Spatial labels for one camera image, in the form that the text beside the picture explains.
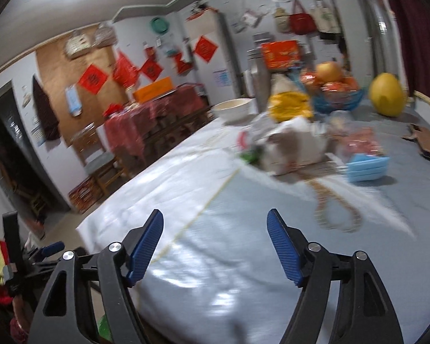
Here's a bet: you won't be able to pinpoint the person's left forearm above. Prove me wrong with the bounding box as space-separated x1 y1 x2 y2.
10 294 34 344

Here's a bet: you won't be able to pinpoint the red handbag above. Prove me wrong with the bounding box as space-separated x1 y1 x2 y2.
290 0 318 36

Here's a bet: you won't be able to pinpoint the green lined basket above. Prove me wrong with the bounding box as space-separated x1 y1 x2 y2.
97 313 113 344

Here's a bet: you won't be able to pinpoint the grey door frame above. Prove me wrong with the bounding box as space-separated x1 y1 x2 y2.
0 81 72 223

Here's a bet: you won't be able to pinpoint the pale blue packet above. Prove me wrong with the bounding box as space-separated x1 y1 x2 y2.
65 84 83 117

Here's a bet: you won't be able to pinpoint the brown cardboard piece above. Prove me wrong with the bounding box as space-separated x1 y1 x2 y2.
401 124 430 165

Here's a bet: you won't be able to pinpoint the dark red curtain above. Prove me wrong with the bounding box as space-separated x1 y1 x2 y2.
378 0 430 103

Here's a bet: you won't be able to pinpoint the white refrigerator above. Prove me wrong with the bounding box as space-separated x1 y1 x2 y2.
184 11 242 99

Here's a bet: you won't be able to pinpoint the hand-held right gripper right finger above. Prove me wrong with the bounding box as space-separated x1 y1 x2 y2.
266 208 404 344

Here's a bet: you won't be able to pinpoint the table with red cloth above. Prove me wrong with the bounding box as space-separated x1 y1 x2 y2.
104 86 210 165

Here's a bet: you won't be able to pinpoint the wooden chair with grey seat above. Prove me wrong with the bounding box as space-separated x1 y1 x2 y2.
72 124 130 194

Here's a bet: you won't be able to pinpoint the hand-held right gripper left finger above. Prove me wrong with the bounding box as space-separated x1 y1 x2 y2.
28 209 164 344

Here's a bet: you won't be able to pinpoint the red carton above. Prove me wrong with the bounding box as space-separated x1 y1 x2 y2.
69 177 104 214

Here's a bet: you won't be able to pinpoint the red plastic bag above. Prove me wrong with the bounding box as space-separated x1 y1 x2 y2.
113 52 140 88

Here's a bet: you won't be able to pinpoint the white calendar sheet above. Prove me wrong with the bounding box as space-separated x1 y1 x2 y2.
213 70 232 88

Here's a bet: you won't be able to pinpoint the beige printed tote bag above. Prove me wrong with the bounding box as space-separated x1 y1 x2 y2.
272 2 291 34

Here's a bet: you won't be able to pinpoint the dark hanging jacket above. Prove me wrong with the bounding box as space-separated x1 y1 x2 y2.
32 75 61 142

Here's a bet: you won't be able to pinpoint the yellow pomelo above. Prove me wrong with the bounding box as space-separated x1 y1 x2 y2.
368 73 405 117

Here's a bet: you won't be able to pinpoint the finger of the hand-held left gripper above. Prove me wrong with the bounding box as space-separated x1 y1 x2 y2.
35 241 66 259

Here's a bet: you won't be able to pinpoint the yellow plastic bag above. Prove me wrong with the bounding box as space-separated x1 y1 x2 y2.
267 91 314 122

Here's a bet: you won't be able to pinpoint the white plastic bag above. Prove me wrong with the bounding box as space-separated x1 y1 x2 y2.
256 118 330 176

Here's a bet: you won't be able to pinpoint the brown cardboard wall sheet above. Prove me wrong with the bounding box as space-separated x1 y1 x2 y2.
36 25 130 147

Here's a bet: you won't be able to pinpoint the stuffed panda toy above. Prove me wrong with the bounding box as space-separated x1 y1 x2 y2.
191 2 212 17

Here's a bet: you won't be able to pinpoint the orange box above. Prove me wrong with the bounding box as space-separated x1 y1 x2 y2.
132 77 174 103

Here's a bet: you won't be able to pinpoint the dark wooden bench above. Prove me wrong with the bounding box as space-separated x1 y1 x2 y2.
143 105 216 158

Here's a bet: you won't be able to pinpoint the red gift box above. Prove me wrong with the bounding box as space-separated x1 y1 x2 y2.
260 40 302 69

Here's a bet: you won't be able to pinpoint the red diamond paper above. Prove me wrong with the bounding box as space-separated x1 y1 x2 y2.
78 64 109 95
140 59 162 81
193 36 219 63

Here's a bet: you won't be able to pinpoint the green basin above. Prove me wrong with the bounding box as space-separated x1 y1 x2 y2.
150 16 171 34

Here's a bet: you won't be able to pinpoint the red snack packet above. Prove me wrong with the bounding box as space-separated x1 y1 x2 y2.
342 129 385 158

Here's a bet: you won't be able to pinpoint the white bowl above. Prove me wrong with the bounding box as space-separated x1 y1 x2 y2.
212 97 253 122

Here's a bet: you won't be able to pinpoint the clear hanging plastic bag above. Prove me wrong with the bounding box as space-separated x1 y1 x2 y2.
233 3 269 33

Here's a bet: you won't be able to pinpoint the large yellowish red apple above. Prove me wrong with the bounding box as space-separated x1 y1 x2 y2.
315 62 345 84

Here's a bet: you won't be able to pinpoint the scissors with patterned handles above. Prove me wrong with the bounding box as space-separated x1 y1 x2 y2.
304 175 362 232

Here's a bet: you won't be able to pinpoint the plain beige tote bag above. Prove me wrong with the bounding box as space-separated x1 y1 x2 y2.
310 0 339 33

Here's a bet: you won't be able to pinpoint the blue face mask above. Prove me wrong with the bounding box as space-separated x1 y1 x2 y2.
346 153 391 183

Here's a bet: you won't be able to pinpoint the table with white cloth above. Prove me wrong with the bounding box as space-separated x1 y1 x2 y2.
75 104 430 344

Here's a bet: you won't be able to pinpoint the stainless steel pot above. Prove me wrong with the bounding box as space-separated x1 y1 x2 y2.
249 55 275 112

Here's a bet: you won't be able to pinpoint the blue fruit basket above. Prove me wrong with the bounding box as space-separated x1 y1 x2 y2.
310 88 365 113

